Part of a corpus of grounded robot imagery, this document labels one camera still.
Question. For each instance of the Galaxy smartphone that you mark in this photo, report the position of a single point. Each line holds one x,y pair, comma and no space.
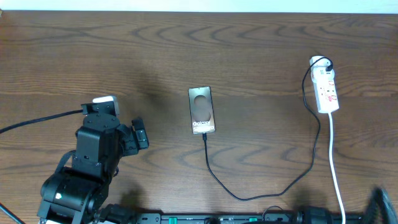
201,110

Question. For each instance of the white power strip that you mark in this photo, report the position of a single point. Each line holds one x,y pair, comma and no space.
325,92

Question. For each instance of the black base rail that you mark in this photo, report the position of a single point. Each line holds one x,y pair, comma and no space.
269,217

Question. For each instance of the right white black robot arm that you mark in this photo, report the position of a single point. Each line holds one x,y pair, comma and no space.
379,210

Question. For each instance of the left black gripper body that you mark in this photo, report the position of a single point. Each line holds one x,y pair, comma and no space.
130,144

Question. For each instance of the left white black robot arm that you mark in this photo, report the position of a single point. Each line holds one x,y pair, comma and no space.
80,184

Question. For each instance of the white USB charger adapter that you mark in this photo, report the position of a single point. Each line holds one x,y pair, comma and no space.
320,74

